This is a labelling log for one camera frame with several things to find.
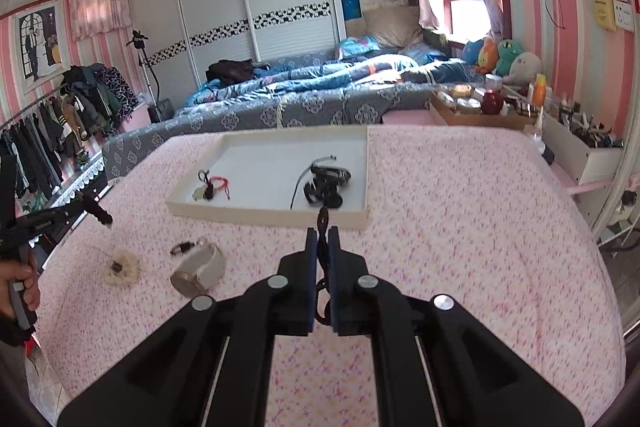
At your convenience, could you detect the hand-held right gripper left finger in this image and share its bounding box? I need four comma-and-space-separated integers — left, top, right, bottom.
56, 227, 321, 427

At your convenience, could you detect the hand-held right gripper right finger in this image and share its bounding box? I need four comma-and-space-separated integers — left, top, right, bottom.
327, 226, 586, 427

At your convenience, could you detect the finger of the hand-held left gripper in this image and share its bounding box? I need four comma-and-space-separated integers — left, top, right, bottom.
47, 196, 114, 228

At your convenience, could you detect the black cord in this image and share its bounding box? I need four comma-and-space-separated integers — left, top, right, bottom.
314, 206, 332, 325

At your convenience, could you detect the cream fluffy scrunchie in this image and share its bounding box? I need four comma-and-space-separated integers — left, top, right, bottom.
101, 246, 142, 289

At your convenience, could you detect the small brown hair clip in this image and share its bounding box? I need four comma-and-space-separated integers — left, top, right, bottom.
170, 238, 207, 257

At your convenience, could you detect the beige strap wristwatch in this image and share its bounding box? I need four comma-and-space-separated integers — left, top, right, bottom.
170, 242, 227, 298

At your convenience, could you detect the white shallow tray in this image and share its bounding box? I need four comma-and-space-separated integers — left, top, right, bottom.
166, 125, 372, 232

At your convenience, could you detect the person's left hand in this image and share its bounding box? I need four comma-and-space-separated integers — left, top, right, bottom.
0, 252, 42, 322

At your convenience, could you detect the lace trimmed cloth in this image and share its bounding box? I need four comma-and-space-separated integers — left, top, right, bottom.
42, 154, 108, 208

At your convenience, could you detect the black hair claw clip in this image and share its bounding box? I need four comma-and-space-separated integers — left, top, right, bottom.
290, 154, 352, 210

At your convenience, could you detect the metal clothes rack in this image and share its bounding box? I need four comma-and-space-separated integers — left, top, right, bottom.
0, 79, 71, 132

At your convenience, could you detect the row of hanging clothes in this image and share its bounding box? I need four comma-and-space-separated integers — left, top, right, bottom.
0, 64, 138, 214

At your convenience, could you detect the pink floral tablecloth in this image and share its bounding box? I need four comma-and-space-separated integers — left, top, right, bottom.
30, 124, 628, 427

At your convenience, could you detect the black garment steamer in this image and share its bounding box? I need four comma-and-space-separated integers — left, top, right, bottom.
126, 29, 173, 124

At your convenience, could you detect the grey patterned bed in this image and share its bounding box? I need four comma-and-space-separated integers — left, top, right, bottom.
102, 42, 493, 180

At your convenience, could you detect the blue quilt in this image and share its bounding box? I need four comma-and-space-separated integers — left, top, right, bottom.
187, 34, 486, 108

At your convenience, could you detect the dark clothing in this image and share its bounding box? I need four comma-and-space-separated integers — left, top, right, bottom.
206, 59, 256, 84

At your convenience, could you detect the short pink curtain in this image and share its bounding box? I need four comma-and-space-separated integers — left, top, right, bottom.
67, 0, 132, 42

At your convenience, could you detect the wooden tray with jars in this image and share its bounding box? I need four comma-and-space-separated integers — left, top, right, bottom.
429, 89, 541, 131

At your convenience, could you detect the red apple-shaped jar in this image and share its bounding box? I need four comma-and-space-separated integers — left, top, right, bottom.
481, 89, 505, 116

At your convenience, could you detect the beige pillow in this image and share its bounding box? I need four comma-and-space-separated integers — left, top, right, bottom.
362, 6, 425, 48

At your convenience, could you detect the blue plush toy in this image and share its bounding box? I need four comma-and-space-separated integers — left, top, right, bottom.
461, 38, 486, 66

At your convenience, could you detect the orange plush toy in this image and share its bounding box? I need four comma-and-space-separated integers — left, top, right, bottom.
475, 41, 500, 74

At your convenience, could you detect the white organizer box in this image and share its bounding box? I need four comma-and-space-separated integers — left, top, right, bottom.
542, 109, 629, 186

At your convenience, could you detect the green plush toy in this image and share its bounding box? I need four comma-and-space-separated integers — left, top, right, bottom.
495, 39, 527, 78

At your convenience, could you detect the white framed mirror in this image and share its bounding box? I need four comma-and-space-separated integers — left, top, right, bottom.
590, 0, 640, 244

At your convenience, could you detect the hair tie with red charm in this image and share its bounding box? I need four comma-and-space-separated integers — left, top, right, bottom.
192, 169, 216, 202

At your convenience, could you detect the framed wedding wall poster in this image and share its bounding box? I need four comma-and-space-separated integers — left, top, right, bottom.
14, 2, 67, 95

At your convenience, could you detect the black wire wall hook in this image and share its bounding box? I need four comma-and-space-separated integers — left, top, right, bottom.
545, 0, 567, 30

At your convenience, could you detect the yellow wall box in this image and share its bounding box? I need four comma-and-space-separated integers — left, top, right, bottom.
592, 0, 616, 32

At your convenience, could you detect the white wall socket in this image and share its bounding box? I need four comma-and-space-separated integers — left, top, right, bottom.
614, 0, 634, 28

